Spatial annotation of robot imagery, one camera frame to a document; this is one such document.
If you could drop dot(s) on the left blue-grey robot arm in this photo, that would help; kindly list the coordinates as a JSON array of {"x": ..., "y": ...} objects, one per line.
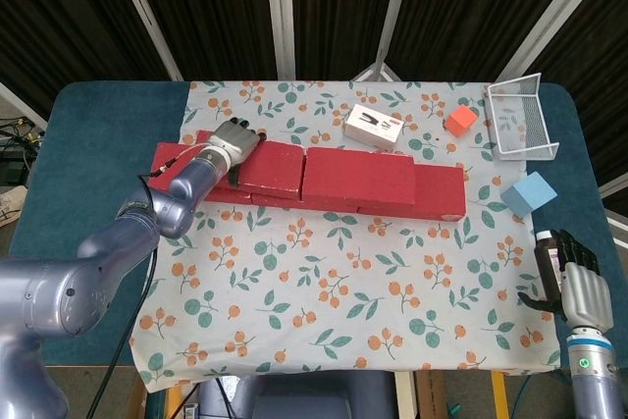
[{"x": 122, "y": 242}]

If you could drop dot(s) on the brown cardboard box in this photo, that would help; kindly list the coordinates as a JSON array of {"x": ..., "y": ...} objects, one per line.
[{"x": 429, "y": 397}]

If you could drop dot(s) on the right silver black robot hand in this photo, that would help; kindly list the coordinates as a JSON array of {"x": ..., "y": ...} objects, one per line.
[{"x": 586, "y": 301}]

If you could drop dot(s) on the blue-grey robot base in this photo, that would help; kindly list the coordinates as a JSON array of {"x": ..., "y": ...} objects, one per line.
[{"x": 314, "y": 397}]

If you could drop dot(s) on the light blue cube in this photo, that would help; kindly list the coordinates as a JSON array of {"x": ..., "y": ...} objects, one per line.
[{"x": 530, "y": 193}]

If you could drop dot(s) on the orange cube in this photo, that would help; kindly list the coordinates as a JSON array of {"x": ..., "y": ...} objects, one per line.
[{"x": 460, "y": 120}]

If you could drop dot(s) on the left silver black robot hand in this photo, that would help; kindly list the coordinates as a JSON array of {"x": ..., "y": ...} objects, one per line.
[{"x": 235, "y": 139}]

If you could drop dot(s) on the red brick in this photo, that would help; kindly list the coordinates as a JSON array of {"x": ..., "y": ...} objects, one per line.
[
  {"x": 275, "y": 199},
  {"x": 275, "y": 169},
  {"x": 164, "y": 156},
  {"x": 358, "y": 176},
  {"x": 441, "y": 193}
]

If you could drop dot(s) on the yellow table leg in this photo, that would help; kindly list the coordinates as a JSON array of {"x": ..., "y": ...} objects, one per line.
[
  {"x": 499, "y": 397},
  {"x": 172, "y": 402}
]

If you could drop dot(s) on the white stapler box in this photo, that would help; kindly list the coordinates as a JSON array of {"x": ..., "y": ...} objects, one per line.
[{"x": 370, "y": 127}]

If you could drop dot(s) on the floral tablecloth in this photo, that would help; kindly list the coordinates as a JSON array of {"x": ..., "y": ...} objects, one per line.
[{"x": 294, "y": 291}]

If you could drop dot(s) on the white metal frame post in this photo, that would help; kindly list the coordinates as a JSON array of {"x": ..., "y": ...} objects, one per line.
[
  {"x": 147, "y": 16},
  {"x": 280, "y": 12},
  {"x": 549, "y": 12},
  {"x": 392, "y": 12}
]

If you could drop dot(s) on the brown bottle with white cap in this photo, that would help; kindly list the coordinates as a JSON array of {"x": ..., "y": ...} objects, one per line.
[{"x": 547, "y": 262}]

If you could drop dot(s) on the blue padded table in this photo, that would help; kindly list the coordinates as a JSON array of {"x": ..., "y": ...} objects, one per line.
[{"x": 98, "y": 115}]

